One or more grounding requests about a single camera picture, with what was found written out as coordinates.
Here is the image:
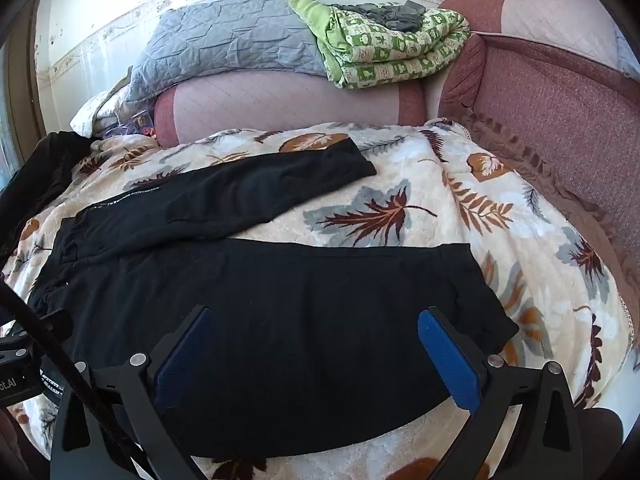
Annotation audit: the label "grey quilted blanket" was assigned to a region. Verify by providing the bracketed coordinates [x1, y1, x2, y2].
[126, 0, 326, 104]

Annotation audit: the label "black garment at bed edge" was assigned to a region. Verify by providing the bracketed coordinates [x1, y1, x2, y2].
[0, 131, 93, 264]

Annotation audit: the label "black pants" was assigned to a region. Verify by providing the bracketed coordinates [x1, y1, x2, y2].
[28, 140, 518, 460]

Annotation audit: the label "dark grey cloth on quilt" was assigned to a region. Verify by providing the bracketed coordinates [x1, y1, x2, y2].
[336, 0, 426, 32]

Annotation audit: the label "leaf pattern fleece blanket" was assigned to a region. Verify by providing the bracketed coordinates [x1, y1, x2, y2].
[0, 117, 633, 480]

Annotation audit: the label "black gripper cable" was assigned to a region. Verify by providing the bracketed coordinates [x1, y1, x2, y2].
[0, 278, 156, 480]

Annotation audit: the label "small colourful box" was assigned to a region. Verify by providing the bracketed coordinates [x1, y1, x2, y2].
[128, 110, 155, 136]

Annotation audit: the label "green patterned folded quilt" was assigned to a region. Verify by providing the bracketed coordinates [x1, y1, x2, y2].
[288, 0, 471, 89]

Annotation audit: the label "white pillow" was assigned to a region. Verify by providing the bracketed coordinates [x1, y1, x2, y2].
[70, 87, 128, 138]

